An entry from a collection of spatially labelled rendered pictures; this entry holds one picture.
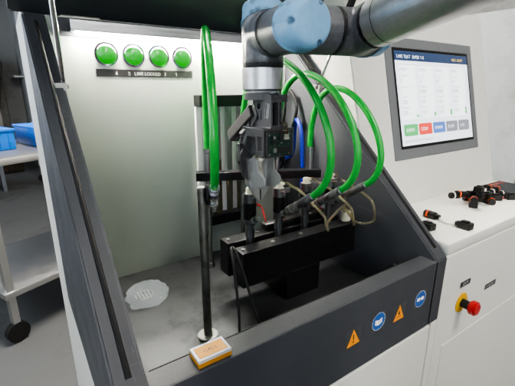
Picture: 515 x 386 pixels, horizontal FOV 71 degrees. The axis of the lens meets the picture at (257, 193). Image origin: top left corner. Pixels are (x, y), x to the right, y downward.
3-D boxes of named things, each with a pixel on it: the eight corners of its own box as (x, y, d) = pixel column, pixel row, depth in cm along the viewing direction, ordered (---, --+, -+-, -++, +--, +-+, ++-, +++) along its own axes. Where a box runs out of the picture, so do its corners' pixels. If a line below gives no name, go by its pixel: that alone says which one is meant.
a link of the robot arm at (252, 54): (253, -7, 57) (233, 4, 65) (254, 65, 60) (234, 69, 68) (295, -2, 61) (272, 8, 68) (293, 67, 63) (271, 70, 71)
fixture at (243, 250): (243, 318, 77) (242, 253, 73) (221, 296, 85) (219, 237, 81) (351, 273, 96) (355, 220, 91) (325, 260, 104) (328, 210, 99)
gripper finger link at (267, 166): (273, 205, 70) (273, 158, 68) (256, 197, 75) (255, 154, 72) (285, 202, 72) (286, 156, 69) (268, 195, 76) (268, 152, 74)
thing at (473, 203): (482, 213, 97) (485, 194, 96) (444, 203, 106) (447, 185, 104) (518, 199, 110) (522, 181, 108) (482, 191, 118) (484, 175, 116)
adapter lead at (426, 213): (473, 230, 86) (474, 221, 85) (468, 231, 85) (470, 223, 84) (426, 215, 96) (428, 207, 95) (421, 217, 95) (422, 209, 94)
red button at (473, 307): (470, 323, 84) (473, 303, 83) (453, 314, 88) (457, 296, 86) (480, 315, 87) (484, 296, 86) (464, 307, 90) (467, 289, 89)
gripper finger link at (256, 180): (260, 207, 68) (259, 160, 66) (243, 201, 73) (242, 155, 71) (273, 205, 70) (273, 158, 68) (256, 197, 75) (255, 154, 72)
